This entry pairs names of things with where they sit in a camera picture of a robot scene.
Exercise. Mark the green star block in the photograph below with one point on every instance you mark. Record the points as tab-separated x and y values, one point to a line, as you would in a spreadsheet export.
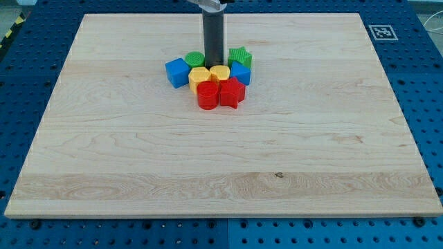
240	55

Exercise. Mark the red star block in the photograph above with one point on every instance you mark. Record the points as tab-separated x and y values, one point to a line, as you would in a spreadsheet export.
231	92

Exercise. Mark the red cylinder block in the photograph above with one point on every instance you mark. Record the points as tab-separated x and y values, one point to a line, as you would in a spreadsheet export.
208	95

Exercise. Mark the yellow heart block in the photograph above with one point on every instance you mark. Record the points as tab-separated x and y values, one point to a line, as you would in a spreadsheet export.
219	72

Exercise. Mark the blue pentagon block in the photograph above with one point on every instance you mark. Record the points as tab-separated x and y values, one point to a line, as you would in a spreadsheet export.
242	73

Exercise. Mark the yellow hexagon block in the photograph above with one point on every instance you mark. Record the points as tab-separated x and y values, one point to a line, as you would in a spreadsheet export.
196	76

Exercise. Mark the blue cube block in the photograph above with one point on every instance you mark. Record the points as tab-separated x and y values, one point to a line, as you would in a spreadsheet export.
177	72

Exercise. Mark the green cylinder block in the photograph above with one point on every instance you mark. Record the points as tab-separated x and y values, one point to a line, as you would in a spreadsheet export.
195	59

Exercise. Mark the wooden board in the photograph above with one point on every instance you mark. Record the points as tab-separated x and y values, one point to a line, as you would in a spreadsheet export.
319	134

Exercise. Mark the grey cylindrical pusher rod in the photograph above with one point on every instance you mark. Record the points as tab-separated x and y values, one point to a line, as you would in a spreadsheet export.
213	28

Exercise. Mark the white fiducial marker tag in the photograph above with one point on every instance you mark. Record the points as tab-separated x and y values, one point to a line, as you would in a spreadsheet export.
383	32

